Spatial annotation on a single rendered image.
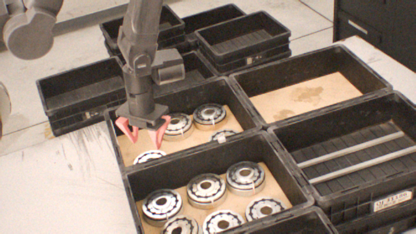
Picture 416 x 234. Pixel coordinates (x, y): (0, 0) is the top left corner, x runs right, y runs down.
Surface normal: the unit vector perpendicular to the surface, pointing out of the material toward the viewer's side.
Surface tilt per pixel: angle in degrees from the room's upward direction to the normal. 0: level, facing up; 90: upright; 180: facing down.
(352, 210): 90
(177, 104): 90
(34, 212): 0
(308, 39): 0
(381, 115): 90
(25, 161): 0
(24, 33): 103
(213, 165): 90
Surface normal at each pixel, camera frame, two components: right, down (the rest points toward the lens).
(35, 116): -0.12, -0.79
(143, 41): 0.36, 0.69
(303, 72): 0.31, 0.54
